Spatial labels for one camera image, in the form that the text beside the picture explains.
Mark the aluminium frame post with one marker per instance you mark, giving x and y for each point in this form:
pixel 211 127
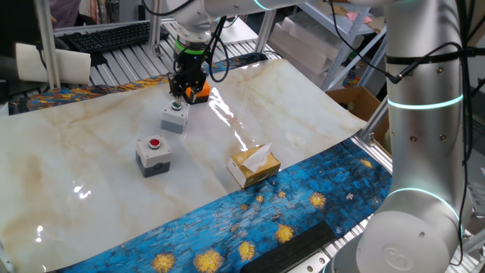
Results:
pixel 155 26
pixel 265 30
pixel 373 121
pixel 45 38

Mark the person in purple shirt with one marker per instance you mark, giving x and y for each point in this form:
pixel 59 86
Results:
pixel 64 9

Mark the black computer keyboard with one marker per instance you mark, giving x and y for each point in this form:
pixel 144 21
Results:
pixel 113 36

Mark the orange box red mushroom button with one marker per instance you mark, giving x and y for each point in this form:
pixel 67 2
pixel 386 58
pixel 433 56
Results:
pixel 199 95

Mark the pink paper sheet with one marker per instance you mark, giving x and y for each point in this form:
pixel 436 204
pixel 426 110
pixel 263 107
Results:
pixel 354 16

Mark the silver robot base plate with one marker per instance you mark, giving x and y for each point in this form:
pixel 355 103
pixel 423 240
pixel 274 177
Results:
pixel 310 265

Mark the gold tissue box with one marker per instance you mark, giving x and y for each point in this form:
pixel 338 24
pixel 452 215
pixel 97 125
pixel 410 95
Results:
pixel 261 170

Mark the blue starry painting cloth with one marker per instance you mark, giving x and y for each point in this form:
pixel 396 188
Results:
pixel 284 204

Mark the white tissue sheet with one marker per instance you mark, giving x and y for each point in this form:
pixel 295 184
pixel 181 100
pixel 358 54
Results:
pixel 257 159

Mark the colourful toy pile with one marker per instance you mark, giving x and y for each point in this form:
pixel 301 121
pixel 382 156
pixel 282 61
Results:
pixel 351 81

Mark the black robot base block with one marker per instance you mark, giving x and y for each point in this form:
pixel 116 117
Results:
pixel 291 246

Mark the open cardboard box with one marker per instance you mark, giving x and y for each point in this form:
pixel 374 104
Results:
pixel 360 102

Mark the white box red button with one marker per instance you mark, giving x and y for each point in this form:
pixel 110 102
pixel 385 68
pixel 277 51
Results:
pixel 153 157

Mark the white box green button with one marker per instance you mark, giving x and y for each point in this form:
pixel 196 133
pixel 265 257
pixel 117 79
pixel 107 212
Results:
pixel 173 119

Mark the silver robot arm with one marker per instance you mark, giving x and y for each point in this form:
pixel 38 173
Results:
pixel 424 132

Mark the white metal shelf rack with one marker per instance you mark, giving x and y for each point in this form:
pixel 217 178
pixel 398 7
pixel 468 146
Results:
pixel 322 11

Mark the black computer monitor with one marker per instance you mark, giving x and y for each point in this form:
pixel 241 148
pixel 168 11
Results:
pixel 15 26

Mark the black power adapter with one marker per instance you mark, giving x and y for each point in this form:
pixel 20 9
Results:
pixel 142 13

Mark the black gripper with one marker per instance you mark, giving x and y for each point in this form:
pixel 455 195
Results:
pixel 189 64

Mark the white foam box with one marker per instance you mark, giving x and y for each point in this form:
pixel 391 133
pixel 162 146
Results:
pixel 322 32
pixel 299 53

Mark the white paper roll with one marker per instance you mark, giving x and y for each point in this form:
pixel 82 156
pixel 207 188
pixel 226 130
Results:
pixel 72 64

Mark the glossy marble pattern sheet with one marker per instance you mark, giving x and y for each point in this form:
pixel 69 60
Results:
pixel 94 189

